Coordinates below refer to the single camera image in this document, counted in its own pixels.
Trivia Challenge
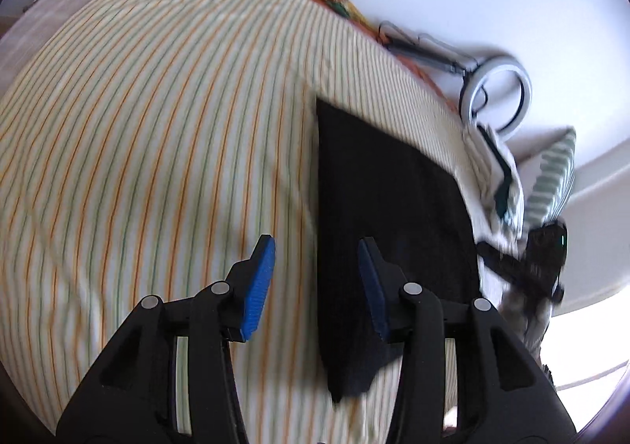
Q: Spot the black garment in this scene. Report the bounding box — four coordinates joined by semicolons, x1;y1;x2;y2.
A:
316;100;480;402

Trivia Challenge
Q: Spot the striped yellow blanket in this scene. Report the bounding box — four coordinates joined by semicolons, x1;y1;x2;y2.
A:
1;0;476;443

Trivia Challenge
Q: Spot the white ring light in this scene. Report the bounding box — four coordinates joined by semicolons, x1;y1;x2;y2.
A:
458;55;533;140

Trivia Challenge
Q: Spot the pink checked bed sheet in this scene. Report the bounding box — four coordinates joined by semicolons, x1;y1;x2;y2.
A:
0;0;178;81

